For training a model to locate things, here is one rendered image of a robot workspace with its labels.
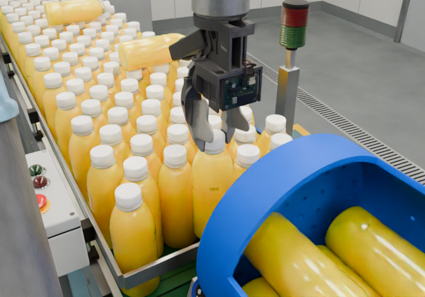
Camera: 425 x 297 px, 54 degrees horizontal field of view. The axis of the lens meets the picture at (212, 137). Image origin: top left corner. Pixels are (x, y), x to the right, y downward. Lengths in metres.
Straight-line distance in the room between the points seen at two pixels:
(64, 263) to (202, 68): 0.34
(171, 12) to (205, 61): 4.48
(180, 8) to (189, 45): 4.47
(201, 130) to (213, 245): 0.19
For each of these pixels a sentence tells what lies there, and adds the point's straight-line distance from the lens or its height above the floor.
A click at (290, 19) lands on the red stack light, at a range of 1.00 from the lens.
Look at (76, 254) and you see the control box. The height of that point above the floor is 1.03.
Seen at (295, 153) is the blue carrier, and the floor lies 1.23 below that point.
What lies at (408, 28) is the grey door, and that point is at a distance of 4.96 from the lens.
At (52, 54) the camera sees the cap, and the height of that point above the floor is 1.10.
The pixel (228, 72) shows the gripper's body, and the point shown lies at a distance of 0.53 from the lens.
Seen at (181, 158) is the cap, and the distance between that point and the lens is 0.70.
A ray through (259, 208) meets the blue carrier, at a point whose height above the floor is 1.20.
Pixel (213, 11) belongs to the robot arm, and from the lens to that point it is 0.52.
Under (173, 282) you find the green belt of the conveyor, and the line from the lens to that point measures 0.77.
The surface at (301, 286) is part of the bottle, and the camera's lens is 0.46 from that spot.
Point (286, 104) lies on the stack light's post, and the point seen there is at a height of 1.01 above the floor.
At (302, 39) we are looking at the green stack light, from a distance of 1.02.
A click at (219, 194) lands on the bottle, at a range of 0.68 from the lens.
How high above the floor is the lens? 1.49
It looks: 31 degrees down
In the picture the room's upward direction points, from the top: straight up
